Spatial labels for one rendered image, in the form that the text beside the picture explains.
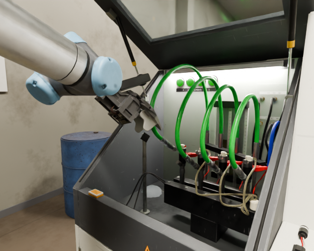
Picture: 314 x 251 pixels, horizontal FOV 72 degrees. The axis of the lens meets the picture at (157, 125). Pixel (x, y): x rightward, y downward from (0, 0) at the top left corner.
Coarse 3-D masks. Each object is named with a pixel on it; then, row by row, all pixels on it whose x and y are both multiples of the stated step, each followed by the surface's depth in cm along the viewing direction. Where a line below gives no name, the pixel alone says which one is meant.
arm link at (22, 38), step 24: (0, 0) 27; (0, 24) 27; (24, 24) 29; (0, 48) 29; (24, 48) 30; (48, 48) 32; (72, 48) 36; (48, 72) 35; (72, 72) 37; (96, 72) 39; (120, 72) 44
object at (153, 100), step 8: (184, 64) 78; (168, 72) 72; (160, 80) 70; (152, 96) 68; (152, 104) 67; (208, 104) 94; (208, 120) 96; (152, 128) 68; (208, 128) 96; (160, 136) 71
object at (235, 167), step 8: (248, 96) 61; (240, 104) 59; (256, 104) 68; (240, 112) 57; (256, 112) 70; (256, 120) 71; (232, 128) 55; (256, 128) 71; (232, 136) 55; (256, 136) 72; (232, 144) 55; (256, 144) 72; (232, 152) 55; (256, 152) 72; (232, 160) 56; (232, 168) 59; (240, 168) 60; (240, 176) 62
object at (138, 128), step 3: (138, 117) 68; (135, 120) 67; (138, 120) 68; (141, 120) 69; (138, 123) 68; (141, 123) 69; (135, 126) 67; (138, 126) 68; (141, 126) 69; (135, 129) 67; (138, 129) 68; (141, 129) 69
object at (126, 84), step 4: (136, 76) 64; (140, 76) 65; (144, 76) 65; (148, 76) 66; (124, 80) 61; (128, 80) 62; (132, 80) 63; (136, 80) 64; (140, 80) 64; (144, 80) 65; (148, 80) 66; (124, 84) 61; (128, 84) 62; (132, 84) 63; (136, 84) 63; (140, 84) 66; (144, 84) 67; (120, 88) 60; (124, 88) 61; (128, 88) 64
